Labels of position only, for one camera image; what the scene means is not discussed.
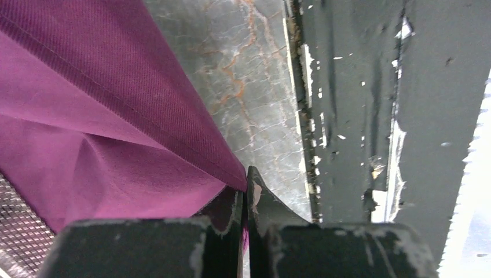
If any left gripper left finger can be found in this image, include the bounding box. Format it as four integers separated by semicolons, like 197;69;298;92
38;188;243;277

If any purple cloth wrap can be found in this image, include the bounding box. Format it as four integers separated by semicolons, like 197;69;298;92
1;1;247;232

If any metal instrument tray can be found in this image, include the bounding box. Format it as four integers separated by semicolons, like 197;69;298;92
1;176;54;277

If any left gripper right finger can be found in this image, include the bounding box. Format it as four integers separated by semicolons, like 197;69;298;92
247;166;438;277

